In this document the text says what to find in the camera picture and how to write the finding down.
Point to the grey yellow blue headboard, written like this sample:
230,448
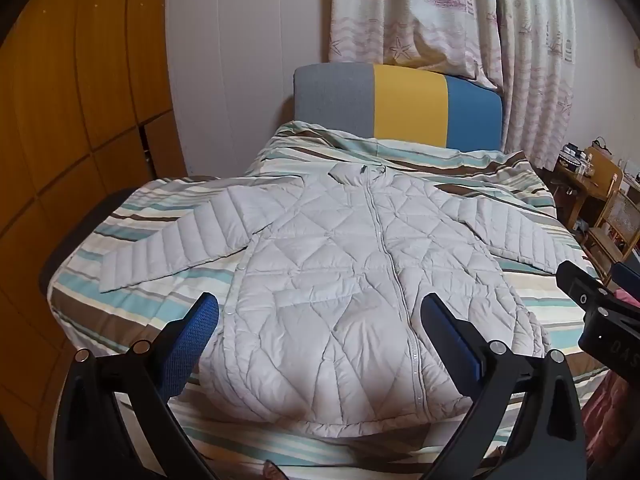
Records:
410,105

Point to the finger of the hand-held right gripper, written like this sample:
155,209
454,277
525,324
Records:
582,285
627,277

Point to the ship print curtain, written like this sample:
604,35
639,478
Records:
540,60
415,10

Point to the red cloth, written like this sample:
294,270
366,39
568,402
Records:
615,425

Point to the white quilted jacket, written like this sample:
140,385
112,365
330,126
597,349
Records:
325,270

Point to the wooden wardrobe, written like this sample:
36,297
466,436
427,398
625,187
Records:
75,110

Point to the wooden desk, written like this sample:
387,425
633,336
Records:
575,190

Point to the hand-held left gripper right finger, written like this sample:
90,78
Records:
450,340

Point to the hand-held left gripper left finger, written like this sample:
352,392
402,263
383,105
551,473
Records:
192,332

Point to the wooden chair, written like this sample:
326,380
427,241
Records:
612,215

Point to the black and white desk box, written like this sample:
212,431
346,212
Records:
572,157

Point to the striped blanket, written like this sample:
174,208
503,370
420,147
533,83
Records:
150,310

